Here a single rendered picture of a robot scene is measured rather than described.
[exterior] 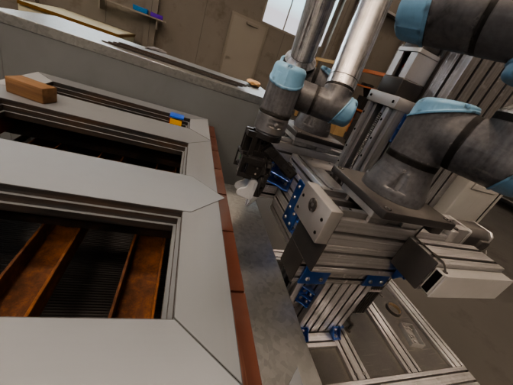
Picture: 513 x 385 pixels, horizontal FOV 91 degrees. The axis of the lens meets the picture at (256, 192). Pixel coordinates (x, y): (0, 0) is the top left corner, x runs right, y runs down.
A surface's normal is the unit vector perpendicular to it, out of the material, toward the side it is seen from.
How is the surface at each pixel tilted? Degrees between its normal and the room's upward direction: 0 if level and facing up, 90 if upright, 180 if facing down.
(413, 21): 125
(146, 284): 0
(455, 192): 90
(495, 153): 87
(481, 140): 75
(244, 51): 90
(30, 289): 0
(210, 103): 90
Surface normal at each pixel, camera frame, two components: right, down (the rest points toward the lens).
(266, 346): 0.32, -0.84
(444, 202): -0.92, -0.16
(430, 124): -0.69, 0.07
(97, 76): 0.20, 0.51
